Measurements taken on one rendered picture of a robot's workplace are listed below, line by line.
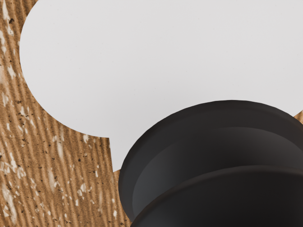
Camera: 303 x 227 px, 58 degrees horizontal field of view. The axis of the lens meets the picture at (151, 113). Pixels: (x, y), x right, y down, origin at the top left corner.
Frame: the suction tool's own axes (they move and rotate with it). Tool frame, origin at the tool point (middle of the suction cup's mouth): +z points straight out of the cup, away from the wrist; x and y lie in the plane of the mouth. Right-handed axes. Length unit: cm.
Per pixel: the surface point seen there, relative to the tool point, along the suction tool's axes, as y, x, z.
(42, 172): 9.4, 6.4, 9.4
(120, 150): 3.7, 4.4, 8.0
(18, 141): 10.1, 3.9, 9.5
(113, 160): 4.2, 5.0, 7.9
